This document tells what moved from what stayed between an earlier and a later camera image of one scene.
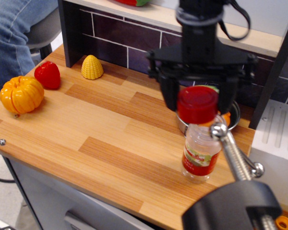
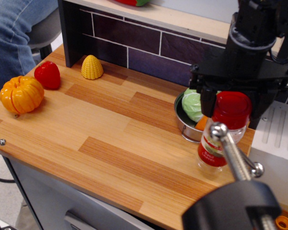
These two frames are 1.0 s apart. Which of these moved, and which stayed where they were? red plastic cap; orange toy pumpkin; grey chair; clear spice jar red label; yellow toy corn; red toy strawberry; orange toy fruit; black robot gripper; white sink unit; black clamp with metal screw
Moved: clear spice jar red label; red plastic cap; black robot gripper; orange toy fruit
Stayed: black clamp with metal screw; white sink unit; orange toy pumpkin; grey chair; red toy strawberry; yellow toy corn
